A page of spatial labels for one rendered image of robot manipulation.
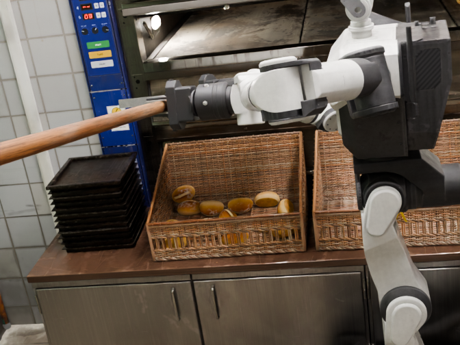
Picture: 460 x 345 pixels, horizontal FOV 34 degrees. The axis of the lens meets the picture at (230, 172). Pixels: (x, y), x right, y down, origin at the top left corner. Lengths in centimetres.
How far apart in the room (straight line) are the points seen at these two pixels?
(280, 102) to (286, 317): 133
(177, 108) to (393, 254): 73
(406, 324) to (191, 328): 90
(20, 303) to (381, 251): 201
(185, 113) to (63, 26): 128
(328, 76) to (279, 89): 11
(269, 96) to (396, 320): 90
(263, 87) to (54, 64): 166
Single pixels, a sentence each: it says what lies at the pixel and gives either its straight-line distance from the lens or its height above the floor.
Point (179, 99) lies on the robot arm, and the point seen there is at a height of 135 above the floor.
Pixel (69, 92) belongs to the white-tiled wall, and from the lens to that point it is 307.
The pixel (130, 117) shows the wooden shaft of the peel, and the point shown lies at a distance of 155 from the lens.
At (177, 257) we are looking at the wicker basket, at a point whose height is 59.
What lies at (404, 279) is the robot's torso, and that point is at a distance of 216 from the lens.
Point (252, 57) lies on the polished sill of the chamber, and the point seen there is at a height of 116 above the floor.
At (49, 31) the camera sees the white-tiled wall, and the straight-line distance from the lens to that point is 302.
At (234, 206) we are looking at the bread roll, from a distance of 288.
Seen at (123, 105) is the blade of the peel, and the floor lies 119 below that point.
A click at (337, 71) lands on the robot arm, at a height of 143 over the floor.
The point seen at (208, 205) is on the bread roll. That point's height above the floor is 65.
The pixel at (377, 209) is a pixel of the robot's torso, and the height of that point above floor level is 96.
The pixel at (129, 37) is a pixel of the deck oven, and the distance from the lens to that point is 293.
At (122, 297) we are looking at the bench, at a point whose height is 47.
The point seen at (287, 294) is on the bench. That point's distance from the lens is 263.
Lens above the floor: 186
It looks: 23 degrees down
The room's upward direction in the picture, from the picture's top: 9 degrees counter-clockwise
